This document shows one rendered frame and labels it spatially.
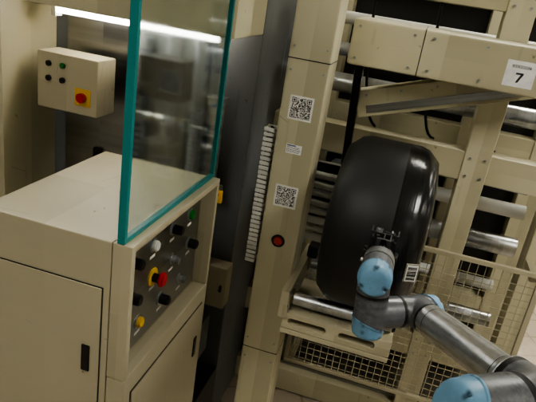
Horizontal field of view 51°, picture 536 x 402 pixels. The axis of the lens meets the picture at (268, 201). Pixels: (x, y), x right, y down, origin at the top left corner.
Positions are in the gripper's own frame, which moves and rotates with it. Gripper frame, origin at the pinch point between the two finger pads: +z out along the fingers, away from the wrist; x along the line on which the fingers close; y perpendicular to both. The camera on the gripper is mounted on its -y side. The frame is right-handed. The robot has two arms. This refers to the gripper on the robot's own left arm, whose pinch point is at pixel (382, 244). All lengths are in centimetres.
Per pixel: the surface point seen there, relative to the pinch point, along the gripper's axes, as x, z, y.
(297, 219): 27.9, 20.6, -5.4
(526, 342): -101, 201, -101
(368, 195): 6.9, 4.8, 11.4
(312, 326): 15.3, 17.2, -38.9
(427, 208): -9.6, 7.7, 11.1
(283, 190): 34.2, 19.6, 3.3
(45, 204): 81, -37, 0
